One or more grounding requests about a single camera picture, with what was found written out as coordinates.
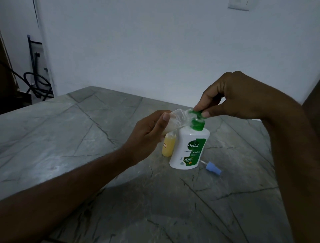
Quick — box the person's left hand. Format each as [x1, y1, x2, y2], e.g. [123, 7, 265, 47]
[122, 110, 173, 166]

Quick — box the person's right hand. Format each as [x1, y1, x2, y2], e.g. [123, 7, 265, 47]
[193, 71, 304, 120]

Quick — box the small clear bottle red label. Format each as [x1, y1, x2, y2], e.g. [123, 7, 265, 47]
[162, 133, 177, 158]

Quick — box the white green hand sanitizer bottle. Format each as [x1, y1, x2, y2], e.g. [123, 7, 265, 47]
[169, 109, 210, 170]

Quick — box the small clear bottle blue cap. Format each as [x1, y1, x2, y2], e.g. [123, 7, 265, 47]
[160, 108, 194, 135]

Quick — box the small blue spray cap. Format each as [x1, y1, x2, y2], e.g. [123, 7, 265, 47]
[201, 161, 222, 176]

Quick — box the person's left forearm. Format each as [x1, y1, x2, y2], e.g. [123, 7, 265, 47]
[0, 148, 134, 243]

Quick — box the person's right forearm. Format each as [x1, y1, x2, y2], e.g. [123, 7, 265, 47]
[261, 101, 320, 243]

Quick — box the dark brown wooden panel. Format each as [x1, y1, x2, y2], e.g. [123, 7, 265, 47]
[302, 80, 320, 114]

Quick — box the dark box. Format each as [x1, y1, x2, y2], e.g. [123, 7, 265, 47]
[18, 91, 32, 105]

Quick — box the brown wooden door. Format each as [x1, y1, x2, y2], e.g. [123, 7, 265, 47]
[0, 30, 20, 114]

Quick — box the white wall switch plate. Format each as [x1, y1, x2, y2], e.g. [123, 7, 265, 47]
[227, 0, 250, 11]

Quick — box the black coiled hose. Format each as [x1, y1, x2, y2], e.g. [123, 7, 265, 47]
[23, 72, 54, 101]

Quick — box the thin black cable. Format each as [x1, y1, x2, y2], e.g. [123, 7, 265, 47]
[0, 61, 32, 88]

